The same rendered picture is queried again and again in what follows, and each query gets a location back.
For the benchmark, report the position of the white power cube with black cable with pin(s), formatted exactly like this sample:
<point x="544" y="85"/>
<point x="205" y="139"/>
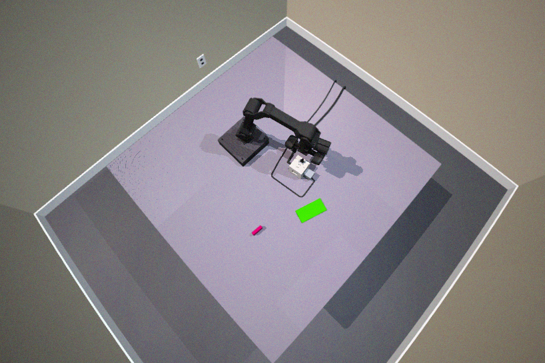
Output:
<point x="296" y="168"/>

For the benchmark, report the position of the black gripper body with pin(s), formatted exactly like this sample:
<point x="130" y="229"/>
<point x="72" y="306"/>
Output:
<point x="317" y="156"/>

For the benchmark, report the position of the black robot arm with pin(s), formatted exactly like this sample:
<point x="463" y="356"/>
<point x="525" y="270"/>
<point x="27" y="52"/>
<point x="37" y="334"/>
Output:
<point x="308" y="133"/>

